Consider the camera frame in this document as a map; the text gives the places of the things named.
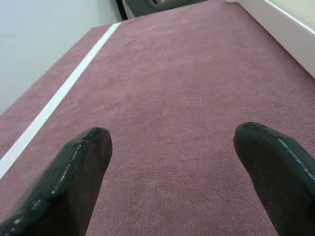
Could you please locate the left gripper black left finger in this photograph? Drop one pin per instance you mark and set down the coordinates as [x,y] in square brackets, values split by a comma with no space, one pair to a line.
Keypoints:
[61,186]

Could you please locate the dark grey armchair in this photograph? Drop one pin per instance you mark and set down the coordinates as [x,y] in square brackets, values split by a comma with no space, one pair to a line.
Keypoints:
[137,7]

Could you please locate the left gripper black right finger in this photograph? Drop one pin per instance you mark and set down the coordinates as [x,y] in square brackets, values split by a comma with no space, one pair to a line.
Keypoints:
[283,177]

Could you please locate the white plastic children table top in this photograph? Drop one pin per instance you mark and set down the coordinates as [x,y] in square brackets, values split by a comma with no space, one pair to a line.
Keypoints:
[283,27]

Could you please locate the long white tape strip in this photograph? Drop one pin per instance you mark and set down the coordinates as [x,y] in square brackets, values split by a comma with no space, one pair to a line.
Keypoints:
[61,93]

